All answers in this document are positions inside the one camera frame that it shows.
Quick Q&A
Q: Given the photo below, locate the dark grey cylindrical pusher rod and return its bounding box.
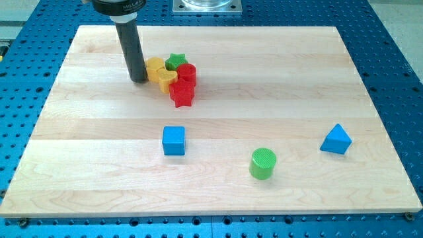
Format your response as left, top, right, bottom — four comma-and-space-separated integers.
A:
110, 13, 147, 83

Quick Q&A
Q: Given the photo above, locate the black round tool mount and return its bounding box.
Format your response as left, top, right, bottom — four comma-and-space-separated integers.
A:
91, 0, 147, 16

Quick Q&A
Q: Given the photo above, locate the blue cube block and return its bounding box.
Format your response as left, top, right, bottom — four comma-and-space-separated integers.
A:
162, 126, 185, 155

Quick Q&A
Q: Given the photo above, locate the yellow cylinder block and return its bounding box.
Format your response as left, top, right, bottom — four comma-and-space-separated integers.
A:
146, 57, 165, 83

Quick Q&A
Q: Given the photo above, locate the green star block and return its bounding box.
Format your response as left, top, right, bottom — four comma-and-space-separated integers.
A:
165, 53, 188, 71

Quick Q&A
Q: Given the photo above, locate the yellow heart block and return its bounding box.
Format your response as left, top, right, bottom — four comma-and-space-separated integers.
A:
157, 69, 178, 94

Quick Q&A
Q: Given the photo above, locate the red cylinder block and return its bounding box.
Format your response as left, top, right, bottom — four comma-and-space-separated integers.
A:
176, 63, 197, 87

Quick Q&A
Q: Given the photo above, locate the red star block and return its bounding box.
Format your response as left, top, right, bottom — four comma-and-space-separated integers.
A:
169, 80, 194, 108

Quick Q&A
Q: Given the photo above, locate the light wooden board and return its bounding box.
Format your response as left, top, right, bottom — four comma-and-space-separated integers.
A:
1, 26, 422, 218

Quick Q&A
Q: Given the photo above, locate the green cylinder block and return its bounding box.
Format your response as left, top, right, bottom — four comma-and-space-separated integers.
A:
249, 147, 276, 180

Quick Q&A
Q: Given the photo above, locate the left board stop bolt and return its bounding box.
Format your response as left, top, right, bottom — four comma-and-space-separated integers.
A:
17, 218, 30, 228

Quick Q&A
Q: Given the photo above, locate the board stop bolt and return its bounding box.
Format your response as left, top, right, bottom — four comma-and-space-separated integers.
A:
17, 218, 30, 228
404, 212, 415, 221

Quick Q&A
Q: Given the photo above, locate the blue triangular prism block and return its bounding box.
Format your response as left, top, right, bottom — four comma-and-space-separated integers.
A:
320, 124, 352, 155

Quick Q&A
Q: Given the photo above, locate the right board stop bolt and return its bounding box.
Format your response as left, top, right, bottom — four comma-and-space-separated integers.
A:
404, 212, 415, 221

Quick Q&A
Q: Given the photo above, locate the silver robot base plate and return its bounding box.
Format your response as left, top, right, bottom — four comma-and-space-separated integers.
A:
172, 0, 243, 14

